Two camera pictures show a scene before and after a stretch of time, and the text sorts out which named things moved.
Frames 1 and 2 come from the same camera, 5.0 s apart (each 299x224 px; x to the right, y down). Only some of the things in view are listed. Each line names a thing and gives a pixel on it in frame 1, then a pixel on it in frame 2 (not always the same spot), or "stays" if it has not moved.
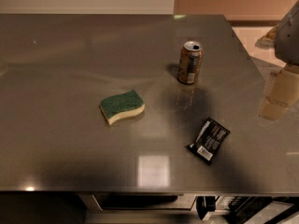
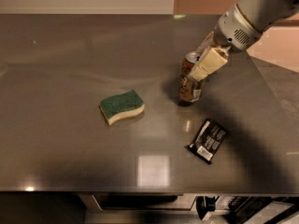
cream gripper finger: (282, 91) -> (214, 60)
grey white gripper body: (288, 37) -> (234, 31)
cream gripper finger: (269, 40) -> (207, 44)
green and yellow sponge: (122, 105) stays
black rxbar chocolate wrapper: (208, 141) stays
